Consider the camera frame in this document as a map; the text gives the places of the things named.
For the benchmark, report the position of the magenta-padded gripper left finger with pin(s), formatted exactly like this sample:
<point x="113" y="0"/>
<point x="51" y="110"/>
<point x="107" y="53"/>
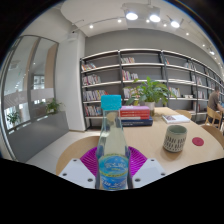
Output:
<point x="76" y="171"/>

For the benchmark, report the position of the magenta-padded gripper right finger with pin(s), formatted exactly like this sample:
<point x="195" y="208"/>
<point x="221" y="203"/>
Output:
<point x="148" y="171"/>

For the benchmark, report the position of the clear blue-capped water bottle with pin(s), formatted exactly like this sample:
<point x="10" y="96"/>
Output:
<point x="113" y="140"/>

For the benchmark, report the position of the wooden curved-back chair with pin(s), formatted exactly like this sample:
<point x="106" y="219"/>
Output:
<point x="215" y="133"/>
<point x="184" y="114"/>
<point x="75" y="151"/>

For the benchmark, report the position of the green patterned ceramic mug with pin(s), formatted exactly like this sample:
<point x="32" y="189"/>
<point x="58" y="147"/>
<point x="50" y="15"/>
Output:
<point x="175" y="140"/>

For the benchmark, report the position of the dark blue book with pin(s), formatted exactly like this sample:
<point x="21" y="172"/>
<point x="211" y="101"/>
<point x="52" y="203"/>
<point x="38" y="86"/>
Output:
<point x="138" y="122"/>

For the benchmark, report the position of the flat round red coaster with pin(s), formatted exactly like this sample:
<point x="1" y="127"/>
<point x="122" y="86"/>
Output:
<point x="198" y="141"/>

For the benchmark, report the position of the red book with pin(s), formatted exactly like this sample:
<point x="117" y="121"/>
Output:
<point x="135" y="114"/>

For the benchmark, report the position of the pink book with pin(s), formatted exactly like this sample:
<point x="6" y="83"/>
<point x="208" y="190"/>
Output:
<point x="135" y="108"/>

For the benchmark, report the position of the small window potted plant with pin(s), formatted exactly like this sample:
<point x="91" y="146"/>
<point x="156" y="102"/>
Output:
<point x="52" y="106"/>
<point x="13" y="117"/>

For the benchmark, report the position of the potted green leafy plant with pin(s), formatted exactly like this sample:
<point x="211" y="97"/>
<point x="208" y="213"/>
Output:
<point x="150" y="91"/>

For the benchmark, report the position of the person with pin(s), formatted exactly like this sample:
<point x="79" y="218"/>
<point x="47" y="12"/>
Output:
<point x="213" y="100"/>

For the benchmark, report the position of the grey bookshelf unit with books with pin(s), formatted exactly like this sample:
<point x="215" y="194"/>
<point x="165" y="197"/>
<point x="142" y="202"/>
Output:
<point x="143" y="71"/>

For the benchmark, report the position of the group of ceiling lights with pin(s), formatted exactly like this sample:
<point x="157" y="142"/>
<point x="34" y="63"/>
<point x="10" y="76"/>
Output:
<point x="132" y="16"/>

